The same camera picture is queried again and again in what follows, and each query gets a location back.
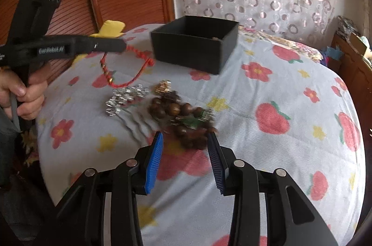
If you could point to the yellow plush toy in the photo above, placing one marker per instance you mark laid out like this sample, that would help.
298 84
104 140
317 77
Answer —
109 28

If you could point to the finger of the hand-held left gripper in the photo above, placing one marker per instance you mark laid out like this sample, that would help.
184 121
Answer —
101 44

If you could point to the stack of magazines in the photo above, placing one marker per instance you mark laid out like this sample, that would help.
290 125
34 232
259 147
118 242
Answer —
347 26

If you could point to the black cardboard box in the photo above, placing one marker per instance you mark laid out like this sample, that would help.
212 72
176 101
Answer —
189 51

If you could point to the blue plastic bag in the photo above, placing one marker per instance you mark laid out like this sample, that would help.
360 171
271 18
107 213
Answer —
330 52

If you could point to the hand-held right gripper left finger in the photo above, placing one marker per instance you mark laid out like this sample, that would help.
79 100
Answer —
154 160

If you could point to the person's left hand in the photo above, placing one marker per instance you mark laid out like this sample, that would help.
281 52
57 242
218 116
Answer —
26 97

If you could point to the silver rhinestone hair comb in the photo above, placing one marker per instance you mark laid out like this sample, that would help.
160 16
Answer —
128 100

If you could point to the wooden side cabinet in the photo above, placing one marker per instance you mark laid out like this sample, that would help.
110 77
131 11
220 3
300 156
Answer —
353 65

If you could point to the strawberry flower printed sheet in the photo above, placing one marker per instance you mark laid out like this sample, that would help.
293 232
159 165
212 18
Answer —
247 124

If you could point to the person's grey clothing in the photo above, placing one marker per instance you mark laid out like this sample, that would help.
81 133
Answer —
11 161

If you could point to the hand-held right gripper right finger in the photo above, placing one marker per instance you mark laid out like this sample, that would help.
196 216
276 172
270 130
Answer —
216 160

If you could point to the floral quilt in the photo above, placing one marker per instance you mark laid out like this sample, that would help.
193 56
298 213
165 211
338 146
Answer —
290 44

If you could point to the brown cardboard box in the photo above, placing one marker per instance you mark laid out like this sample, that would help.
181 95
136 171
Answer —
361 44

